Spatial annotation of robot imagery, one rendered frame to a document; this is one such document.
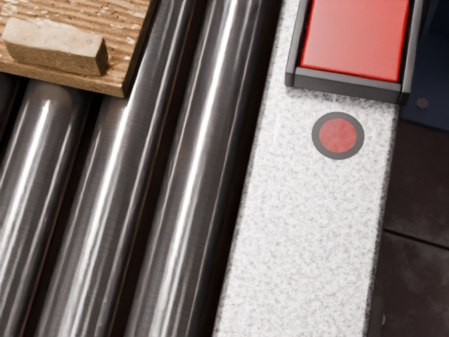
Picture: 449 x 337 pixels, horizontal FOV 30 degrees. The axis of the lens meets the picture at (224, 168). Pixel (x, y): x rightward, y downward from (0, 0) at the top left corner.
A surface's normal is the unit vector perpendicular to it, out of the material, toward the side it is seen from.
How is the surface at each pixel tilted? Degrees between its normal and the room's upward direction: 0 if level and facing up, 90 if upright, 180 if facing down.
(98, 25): 0
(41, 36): 12
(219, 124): 23
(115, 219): 31
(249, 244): 0
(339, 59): 0
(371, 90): 90
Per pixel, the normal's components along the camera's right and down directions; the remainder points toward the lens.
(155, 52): 0.35, -0.28
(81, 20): -0.03, -0.38
